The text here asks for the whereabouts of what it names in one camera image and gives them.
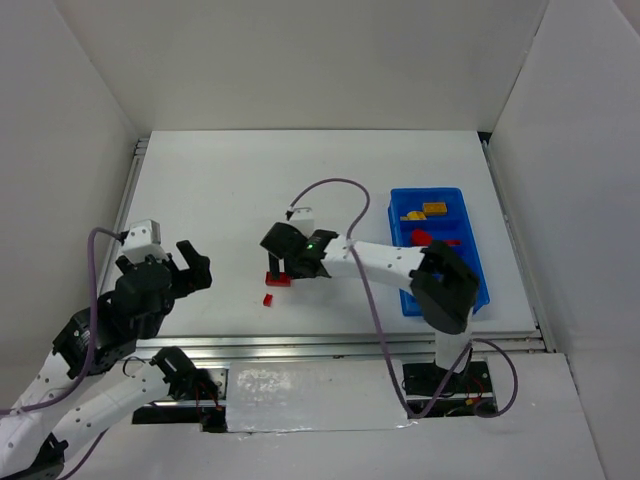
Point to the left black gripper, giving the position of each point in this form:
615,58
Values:
167,273

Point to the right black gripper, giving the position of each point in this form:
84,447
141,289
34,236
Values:
279,245

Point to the large red lego brick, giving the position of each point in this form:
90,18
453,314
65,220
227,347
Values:
281,280

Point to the yellow lego brick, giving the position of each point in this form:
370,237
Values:
414,216

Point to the orange lego brick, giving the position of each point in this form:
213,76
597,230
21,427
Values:
434,209

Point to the red flower lego piece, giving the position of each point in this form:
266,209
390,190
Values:
420,238

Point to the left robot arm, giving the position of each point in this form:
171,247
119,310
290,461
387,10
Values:
49,423

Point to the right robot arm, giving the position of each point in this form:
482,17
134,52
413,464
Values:
443,285

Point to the white foil cover plate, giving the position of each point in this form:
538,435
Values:
312,396

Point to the blue compartment tray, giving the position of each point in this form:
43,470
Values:
454,225

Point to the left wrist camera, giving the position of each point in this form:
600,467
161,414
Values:
143,240

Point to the aluminium frame rail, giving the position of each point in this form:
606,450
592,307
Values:
349,346

